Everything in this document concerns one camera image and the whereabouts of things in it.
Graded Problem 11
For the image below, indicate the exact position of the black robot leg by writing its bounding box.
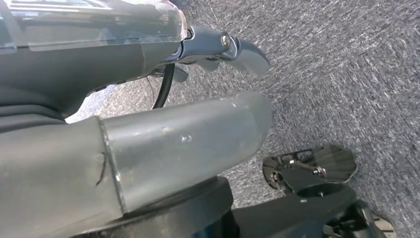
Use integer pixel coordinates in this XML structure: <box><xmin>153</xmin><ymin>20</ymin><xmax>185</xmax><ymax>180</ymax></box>
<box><xmin>72</xmin><ymin>143</ymin><xmax>398</xmax><ymax>238</ymax></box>

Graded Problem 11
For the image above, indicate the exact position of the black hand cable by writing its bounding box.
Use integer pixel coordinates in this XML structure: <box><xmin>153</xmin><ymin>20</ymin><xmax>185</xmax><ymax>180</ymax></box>
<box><xmin>151</xmin><ymin>64</ymin><xmax>175</xmax><ymax>110</ymax></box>

